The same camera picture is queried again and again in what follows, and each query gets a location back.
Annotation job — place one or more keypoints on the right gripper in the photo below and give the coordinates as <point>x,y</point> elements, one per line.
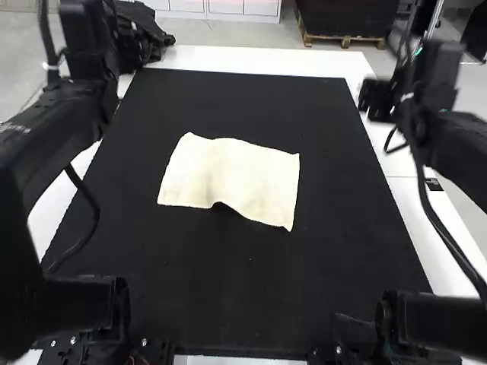
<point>376,100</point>

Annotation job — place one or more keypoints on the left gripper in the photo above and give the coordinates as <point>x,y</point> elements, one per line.
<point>137,42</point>

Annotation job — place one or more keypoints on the pale towel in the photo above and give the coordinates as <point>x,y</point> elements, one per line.
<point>232,178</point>

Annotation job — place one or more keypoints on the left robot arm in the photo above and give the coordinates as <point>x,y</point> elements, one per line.
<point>49,129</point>

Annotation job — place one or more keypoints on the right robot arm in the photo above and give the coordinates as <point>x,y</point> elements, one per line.
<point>456,140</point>

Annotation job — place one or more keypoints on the wooden pallet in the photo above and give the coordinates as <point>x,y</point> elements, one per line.
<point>342,40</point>

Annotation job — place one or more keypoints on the black crate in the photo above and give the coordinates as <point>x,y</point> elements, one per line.
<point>342,17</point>

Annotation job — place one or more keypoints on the grey cupboard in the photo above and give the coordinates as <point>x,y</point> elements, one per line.
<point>228,9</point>

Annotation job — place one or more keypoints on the black mat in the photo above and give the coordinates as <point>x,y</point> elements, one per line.
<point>236,289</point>

